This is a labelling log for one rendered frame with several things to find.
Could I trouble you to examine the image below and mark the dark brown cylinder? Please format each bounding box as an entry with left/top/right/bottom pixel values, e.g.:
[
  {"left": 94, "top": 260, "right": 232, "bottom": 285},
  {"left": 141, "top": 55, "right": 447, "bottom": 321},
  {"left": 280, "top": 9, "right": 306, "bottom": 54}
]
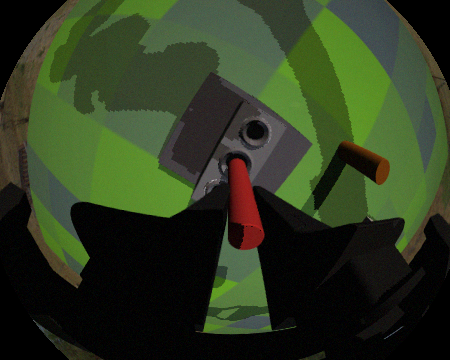
[{"left": 337, "top": 140, "right": 390, "bottom": 185}]

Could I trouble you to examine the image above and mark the red cylindrical peg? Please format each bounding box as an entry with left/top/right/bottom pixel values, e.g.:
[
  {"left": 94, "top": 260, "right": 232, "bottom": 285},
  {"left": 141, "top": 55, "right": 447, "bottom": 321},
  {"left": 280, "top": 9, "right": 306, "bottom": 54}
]
[{"left": 228, "top": 159, "right": 265, "bottom": 251}]

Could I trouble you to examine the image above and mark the dark grey flat base plate with small pin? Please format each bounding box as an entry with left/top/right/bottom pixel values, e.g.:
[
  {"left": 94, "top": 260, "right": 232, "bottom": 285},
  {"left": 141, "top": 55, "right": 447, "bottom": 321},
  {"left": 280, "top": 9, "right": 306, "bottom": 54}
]
[{"left": 158, "top": 72, "right": 312, "bottom": 195}]

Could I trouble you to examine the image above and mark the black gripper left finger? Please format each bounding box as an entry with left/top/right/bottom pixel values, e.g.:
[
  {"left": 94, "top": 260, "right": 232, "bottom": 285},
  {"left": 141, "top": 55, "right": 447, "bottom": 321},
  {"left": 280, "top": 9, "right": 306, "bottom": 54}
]
[{"left": 70, "top": 183, "right": 229, "bottom": 332}]

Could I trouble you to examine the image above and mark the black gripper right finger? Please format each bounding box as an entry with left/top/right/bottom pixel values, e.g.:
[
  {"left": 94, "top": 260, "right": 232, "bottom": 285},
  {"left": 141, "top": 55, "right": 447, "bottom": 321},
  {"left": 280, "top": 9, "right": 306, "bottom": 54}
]
[{"left": 252, "top": 185, "right": 405, "bottom": 331}]

